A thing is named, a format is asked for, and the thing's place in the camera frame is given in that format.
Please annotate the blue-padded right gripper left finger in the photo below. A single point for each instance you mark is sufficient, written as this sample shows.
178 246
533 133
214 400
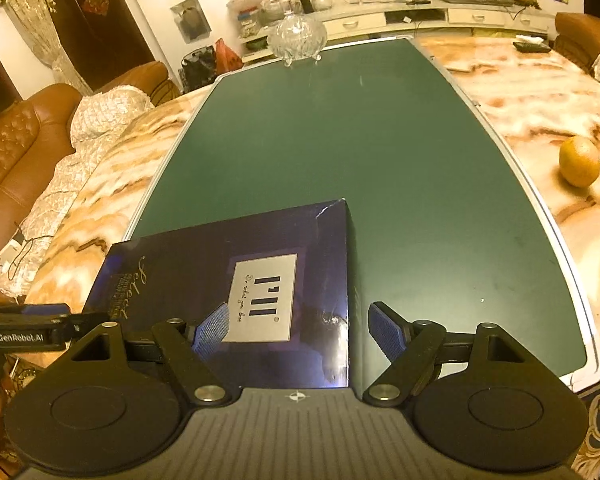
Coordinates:
185 352

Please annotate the clear crystal glass bowl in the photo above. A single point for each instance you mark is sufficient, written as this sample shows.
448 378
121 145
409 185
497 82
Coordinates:
297 37

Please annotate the white tv cabinet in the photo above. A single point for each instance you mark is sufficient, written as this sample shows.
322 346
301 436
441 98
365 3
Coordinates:
380 19

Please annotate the white quilted sofa cover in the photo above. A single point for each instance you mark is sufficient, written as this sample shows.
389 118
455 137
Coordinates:
97 124

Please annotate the dark blue box lid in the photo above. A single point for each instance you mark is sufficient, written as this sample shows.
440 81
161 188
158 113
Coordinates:
283 275

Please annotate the orange fruit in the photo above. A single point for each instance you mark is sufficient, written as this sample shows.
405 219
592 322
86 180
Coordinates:
579 162

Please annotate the brown leather armchair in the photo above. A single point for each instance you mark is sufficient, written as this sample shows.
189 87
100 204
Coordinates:
578 39

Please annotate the green desk mat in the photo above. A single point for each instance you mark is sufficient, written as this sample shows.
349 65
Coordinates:
446 224

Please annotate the brown leather sofa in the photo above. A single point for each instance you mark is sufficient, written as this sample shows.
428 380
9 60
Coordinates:
34 137

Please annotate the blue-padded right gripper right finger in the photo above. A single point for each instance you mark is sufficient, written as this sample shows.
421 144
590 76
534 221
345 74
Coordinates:
411 348

